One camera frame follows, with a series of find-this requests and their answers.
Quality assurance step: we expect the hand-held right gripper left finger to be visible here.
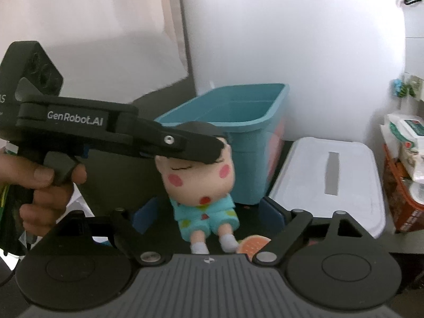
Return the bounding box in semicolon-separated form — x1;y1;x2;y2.
43;198;164;266

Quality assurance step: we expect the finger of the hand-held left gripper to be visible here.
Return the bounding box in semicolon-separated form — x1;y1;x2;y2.
87;110;223;165

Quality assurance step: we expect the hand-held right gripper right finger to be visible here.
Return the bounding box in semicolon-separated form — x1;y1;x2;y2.
253;198;383;266

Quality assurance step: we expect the plush doll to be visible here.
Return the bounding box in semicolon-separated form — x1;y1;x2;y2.
155;121;240;255

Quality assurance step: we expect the orange burger toy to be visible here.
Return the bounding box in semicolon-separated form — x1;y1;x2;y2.
236;235;270;255

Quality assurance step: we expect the white bin lid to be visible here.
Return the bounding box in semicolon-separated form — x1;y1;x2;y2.
268;137;387;239

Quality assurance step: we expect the teal plastic storage bin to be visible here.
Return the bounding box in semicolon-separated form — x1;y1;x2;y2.
154;83;290;206

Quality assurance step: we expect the person's left hand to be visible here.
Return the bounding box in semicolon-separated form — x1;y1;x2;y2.
0;154;87;237

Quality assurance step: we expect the orange plastic basket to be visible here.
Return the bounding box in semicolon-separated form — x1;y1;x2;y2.
382;144;424;234

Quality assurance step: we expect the white plastic packet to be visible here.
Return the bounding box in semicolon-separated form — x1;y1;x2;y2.
399;139;424;183

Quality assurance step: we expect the wet wipes pack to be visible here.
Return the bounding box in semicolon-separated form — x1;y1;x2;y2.
379;113;424;148

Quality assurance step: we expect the blue flower decoration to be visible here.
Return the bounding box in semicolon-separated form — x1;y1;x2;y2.
391;78;411;98

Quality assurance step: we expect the white drawer organizer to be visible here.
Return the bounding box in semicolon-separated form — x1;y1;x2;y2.
402;5;424;77

